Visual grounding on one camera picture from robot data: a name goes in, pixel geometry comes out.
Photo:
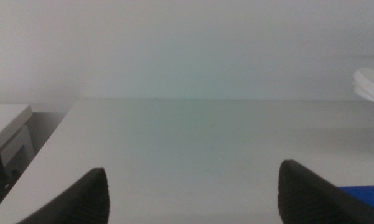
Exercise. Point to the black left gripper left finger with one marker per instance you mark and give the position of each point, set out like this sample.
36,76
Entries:
81,202

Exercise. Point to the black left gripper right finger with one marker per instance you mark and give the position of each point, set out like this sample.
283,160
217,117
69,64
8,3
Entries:
308,199

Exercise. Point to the white shoe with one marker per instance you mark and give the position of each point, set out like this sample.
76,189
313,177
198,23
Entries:
371,85

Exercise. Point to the blue mat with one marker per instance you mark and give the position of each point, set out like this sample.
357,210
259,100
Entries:
367,196

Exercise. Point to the white side cabinet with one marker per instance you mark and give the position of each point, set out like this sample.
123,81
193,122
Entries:
9,130

